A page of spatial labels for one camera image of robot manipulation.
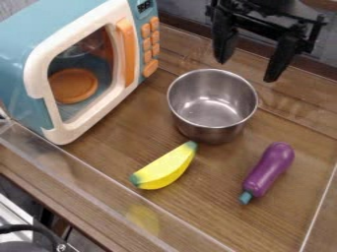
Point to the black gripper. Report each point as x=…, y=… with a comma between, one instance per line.
x=280, y=20

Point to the silver metal pot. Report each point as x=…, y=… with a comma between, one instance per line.
x=211, y=102

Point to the purple toy eggplant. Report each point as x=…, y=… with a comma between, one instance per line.
x=274, y=162

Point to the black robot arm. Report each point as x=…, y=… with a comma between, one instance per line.
x=280, y=20

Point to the blue toy microwave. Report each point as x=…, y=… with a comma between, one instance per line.
x=105, y=36

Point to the orange microwave turntable plate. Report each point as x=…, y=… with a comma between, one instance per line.
x=72, y=85

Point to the yellow toy banana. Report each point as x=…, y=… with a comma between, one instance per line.
x=165, y=169

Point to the black clamp bracket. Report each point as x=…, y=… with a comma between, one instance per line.
x=48, y=240

